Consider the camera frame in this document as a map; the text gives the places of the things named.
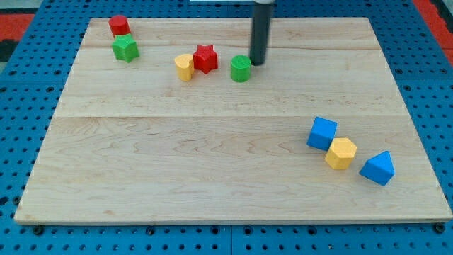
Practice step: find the light wooden board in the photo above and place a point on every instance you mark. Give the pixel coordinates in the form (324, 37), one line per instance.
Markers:
(132, 144)

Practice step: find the green cylinder block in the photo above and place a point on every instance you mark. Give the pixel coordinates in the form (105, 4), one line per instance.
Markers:
(240, 67)

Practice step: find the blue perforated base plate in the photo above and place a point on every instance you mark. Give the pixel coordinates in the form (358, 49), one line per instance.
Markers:
(36, 72)

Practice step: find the red cylinder block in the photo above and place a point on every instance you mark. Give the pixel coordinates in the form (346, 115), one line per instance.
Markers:
(119, 25)

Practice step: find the blue triangular prism block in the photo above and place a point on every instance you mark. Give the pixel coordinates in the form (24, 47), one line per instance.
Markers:
(379, 169)

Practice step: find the yellow heart block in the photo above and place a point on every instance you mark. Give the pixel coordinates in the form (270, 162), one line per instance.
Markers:
(184, 66)

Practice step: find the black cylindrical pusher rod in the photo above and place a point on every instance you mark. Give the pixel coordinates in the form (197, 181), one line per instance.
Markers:
(260, 28)

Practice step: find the blue cube block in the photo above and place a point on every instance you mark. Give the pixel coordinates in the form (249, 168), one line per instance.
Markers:
(322, 133)

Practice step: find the red star block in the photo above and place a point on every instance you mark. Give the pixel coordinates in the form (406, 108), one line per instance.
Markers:
(205, 58)

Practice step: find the green star block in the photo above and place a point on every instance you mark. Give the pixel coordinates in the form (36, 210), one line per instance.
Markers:
(125, 48)

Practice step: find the yellow hexagon block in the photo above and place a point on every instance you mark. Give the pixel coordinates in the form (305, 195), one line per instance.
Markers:
(341, 153)

